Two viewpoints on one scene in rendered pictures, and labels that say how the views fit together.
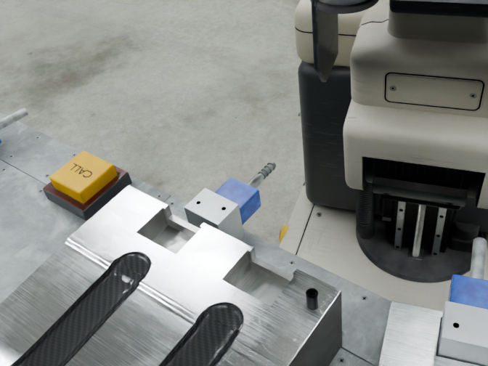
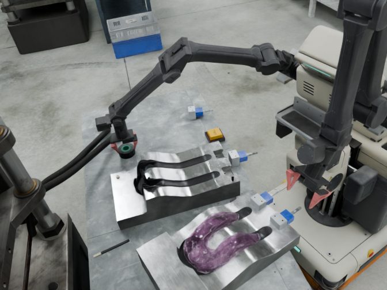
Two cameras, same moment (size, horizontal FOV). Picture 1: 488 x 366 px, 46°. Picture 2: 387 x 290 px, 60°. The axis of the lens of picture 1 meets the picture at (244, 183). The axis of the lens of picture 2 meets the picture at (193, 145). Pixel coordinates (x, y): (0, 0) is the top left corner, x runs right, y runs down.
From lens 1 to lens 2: 92 cm
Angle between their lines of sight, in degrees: 26
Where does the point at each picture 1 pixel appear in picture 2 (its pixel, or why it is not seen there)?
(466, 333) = (254, 199)
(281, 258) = (243, 174)
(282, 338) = (223, 182)
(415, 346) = (247, 198)
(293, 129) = not seen: hidden behind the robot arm
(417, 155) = not seen: hidden behind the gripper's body
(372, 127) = (293, 156)
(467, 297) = (264, 195)
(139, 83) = (279, 102)
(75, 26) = not seen: hidden behind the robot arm
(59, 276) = (194, 152)
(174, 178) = (268, 145)
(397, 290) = (305, 218)
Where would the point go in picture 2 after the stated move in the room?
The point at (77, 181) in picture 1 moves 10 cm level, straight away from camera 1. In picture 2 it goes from (212, 134) to (215, 121)
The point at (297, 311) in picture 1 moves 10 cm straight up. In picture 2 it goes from (229, 179) to (228, 161)
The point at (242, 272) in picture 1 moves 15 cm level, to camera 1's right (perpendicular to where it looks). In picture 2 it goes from (227, 169) to (261, 180)
